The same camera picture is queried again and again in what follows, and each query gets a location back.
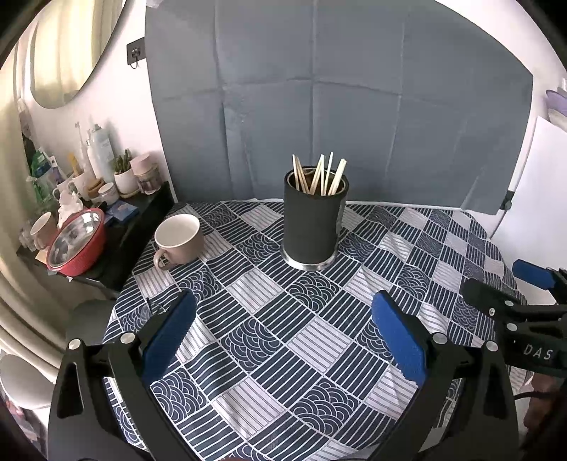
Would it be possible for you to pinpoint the white cup with handle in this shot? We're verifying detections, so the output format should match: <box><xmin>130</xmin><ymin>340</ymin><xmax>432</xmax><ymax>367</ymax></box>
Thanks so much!
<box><xmin>53</xmin><ymin>172</ymin><xmax>92</xmax><ymax>201</ymax></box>

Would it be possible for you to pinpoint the black side table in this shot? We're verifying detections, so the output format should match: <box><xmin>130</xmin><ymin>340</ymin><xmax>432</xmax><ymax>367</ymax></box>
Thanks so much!
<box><xmin>17</xmin><ymin>182</ymin><xmax>176</xmax><ymax>303</ymax></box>

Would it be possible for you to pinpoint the white stool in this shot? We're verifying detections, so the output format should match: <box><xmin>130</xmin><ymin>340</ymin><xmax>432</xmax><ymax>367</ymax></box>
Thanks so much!
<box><xmin>0</xmin><ymin>354</ymin><xmax>57</xmax><ymax>414</ymax></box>

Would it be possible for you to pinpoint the black wall hook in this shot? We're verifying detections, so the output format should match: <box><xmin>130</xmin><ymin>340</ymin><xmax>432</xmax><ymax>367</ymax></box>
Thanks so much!
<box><xmin>126</xmin><ymin>38</ymin><xmax>147</xmax><ymax>70</ymax></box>

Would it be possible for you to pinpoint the black cylindrical chopstick holder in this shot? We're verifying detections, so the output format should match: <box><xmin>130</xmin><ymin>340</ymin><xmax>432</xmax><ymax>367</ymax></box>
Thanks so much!
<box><xmin>280</xmin><ymin>171</ymin><xmax>350</xmax><ymax>271</ymax></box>

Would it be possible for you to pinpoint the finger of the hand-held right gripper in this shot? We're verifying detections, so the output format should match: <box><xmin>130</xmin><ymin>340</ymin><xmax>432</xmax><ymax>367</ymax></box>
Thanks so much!
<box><xmin>512</xmin><ymin>260</ymin><xmax>567</xmax><ymax>306</ymax></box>
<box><xmin>460</xmin><ymin>278</ymin><xmax>534</xmax><ymax>321</ymax></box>

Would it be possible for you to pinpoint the red bowl with steel insert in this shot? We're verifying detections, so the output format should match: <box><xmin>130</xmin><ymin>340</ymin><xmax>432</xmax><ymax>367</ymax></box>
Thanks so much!
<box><xmin>46</xmin><ymin>208</ymin><xmax>108</xmax><ymax>277</ymax></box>

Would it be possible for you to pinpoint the person's right hand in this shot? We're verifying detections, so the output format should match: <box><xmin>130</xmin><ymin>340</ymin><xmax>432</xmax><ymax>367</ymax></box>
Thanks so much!
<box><xmin>525</xmin><ymin>376</ymin><xmax>560</xmax><ymax>428</ymax></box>

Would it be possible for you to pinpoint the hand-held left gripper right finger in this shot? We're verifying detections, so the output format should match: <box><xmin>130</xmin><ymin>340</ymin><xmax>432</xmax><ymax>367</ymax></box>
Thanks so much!
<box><xmin>371</xmin><ymin>290</ymin><xmax>519</xmax><ymax>461</ymax></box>

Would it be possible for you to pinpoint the stack of pale bowls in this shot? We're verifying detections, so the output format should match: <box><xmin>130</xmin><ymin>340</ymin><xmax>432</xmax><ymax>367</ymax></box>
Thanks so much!
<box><xmin>545</xmin><ymin>77</ymin><xmax>567</xmax><ymax>126</ymax></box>

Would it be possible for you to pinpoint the beige ceramic mug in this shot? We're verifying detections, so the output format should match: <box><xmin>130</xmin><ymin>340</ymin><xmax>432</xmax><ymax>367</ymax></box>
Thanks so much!
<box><xmin>153</xmin><ymin>214</ymin><xmax>206</xmax><ymax>271</ymax></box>

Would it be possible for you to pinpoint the white board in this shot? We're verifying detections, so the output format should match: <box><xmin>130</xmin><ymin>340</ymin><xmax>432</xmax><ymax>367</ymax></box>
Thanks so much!
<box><xmin>489</xmin><ymin>116</ymin><xmax>567</xmax><ymax>267</ymax></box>

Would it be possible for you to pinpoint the grey fabric backdrop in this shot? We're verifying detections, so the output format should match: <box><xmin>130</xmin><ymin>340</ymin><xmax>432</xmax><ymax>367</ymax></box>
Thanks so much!
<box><xmin>145</xmin><ymin>0</ymin><xmax>534</xmax><ymax>217</ymax></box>

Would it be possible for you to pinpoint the glass jar with pink lid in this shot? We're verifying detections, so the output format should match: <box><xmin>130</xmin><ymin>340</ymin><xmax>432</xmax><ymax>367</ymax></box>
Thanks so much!
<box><xmin>130</xmin><ymin>153</ymin><xmax>163</xmax><ymax>195</ymax></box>

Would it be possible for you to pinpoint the blue box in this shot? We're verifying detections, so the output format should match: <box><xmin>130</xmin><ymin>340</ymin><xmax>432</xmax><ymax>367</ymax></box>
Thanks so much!
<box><xmin>106</xmin><ymin>200</ymin><xmax>139</xmax><ymax>225</ymax></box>

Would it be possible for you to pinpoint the small jar with white lid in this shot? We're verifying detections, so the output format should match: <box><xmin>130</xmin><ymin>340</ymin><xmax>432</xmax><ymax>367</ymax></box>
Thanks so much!
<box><xmin>97</xmin><ymin>183</ymin><xmax>120</xmax><ymax>206</ymax></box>

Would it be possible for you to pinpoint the bundle of wooden chopsticks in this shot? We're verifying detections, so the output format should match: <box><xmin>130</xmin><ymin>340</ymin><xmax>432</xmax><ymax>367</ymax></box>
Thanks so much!
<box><xmin>291</xmin><ymin>152</ymin><xmax>348</xmax><ymax>196</ymax></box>

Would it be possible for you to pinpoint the green packet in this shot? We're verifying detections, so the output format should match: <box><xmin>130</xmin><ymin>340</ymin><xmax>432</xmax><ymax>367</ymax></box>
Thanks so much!
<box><xmin>30</xmin><ymin>150</ymin><xmax>59</xmax><ymax>214</ymax></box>

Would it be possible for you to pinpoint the beige curtain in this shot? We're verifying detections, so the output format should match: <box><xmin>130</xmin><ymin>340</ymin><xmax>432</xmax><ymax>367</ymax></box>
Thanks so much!
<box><xmin>0</xmin><ymin>106</ymin><xmax>68</xmax><ymax>371</ymax></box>

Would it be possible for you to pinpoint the round wall mirror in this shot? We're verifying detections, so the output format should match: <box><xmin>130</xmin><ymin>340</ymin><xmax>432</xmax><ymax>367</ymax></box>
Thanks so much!
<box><xmin>29</xmin><ymin>0</ymin><xmax>128</xmax><ymax>110</ymax></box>

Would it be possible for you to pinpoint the brown mug on shelf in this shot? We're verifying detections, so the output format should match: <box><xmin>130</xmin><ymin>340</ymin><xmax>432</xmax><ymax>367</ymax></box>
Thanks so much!
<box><xmin>29</xmin><ymin>212</ymin><xmax>58</xmax><ymax>251</ymax></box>

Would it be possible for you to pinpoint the cactus in white pot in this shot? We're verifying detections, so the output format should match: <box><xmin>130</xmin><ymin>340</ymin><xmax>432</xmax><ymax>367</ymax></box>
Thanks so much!
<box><xmin>113</xmin><ymin>149</ymin><xmax>139</xmax><ymax>196</ymax></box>

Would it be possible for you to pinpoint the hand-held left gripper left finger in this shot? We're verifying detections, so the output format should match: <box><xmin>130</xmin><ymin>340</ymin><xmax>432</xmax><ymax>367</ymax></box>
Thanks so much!
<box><xmin>46</xmin><ymin>289</ymin><xmax>198</xmax><ymax>461</ymax></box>

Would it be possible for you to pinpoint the white spray bottle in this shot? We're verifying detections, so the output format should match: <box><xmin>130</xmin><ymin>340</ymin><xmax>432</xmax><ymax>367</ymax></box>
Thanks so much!
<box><xmin>86</xmin><ymin>124</ymin><xmax>117</xmax><ymax>183</ymax></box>

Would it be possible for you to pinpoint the navy patterned tablecloth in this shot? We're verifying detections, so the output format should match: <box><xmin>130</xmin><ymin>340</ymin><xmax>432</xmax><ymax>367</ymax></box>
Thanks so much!
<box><xmin>103</xmin><ymin>200</ymin><xmax>532</xmax><ymax>461</ymax></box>

